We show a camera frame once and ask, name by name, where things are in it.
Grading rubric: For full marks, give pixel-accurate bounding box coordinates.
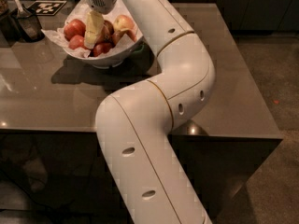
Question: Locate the white bowl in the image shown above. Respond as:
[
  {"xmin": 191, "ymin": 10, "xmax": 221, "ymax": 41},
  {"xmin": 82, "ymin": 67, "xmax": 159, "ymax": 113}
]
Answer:
[{"xmin": 60, "ymin": 0, "xmax": 143, "ymax": 68}]

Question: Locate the dark jar at left edge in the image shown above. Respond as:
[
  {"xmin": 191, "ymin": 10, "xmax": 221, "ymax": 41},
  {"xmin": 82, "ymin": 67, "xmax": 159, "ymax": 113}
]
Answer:
[{"xmin": 0, "ymin": 0, "xmax": 20, "ymax": 43}]

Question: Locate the yellow-red apple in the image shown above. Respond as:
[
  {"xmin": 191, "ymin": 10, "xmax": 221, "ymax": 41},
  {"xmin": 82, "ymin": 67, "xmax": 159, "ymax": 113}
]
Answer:
[
  {"xmin": 96, "ymin": 20, "xmax": 114, "ymax": 44},
  {"xmin": 113, "ymin": 14, "xmax": 135, "ymax": 32}
]

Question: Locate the red apple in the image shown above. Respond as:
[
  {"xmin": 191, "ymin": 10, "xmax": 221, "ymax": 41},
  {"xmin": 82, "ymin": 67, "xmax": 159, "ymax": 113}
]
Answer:
[
  {"xmin": 93, "ymin": 43, "xmax": 112, "ymax": 57},
  {"xmin": 68, "ymin": 35, "xmax": 86, "ymax": 49},
  {"xmin": 64, "ymin": 19, "xmax": 86, "ymax": 40}
]

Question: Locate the red-yellow apple right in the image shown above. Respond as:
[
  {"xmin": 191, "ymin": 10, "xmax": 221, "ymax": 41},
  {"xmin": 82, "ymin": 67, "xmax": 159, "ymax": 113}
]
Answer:
[{"xmin": 111, "ymin": 29, "xmax": 136, "ymax": 45}]

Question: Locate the black white fiducial marker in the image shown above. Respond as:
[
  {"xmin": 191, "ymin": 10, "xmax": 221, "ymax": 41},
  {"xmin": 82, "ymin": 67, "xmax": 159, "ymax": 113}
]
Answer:
[{"xmin": 29, "ymin": 0, "xmax": 66, "ymax": 16}]

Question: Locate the black mesh cup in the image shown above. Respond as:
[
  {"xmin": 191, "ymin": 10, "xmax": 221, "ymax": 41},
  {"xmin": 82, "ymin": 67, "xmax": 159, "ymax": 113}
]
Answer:
[{"xmin": 11, "ymin": 8, "xmax": 45, "ymax": 43}]

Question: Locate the red apple far left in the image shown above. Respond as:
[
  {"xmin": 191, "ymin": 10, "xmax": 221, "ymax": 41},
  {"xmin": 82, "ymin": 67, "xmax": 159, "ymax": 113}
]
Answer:
[{"xmin": 64, "ymin": 19, "xmax": 86, "ymax": 40}]

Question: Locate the red apple front left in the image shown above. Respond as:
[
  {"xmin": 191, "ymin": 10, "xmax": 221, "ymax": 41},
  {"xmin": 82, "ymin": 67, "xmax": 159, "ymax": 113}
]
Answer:
[{"xmin": 68, "ymin": 35, "xmax": 86, "ymax": 49}]

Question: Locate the red apple front center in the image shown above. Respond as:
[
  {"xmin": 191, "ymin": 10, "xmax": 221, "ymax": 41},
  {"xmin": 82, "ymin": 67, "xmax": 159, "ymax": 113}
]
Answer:
[{"xmin": 93, "ymin": 43, "xmax": 112, "ymax": 57}]

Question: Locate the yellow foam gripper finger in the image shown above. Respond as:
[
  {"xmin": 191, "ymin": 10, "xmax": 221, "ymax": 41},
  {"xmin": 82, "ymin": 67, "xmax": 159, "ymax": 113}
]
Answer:
[{"xmin": 84, "ymin": 10, "xmax": 104, "ymax": 49}]

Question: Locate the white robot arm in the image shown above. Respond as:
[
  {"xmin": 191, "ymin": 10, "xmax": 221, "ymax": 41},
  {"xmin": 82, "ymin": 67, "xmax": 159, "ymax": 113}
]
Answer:
[{"xmin": 86, "ymin": 0, "xmax": 215, "ymax": 224}]

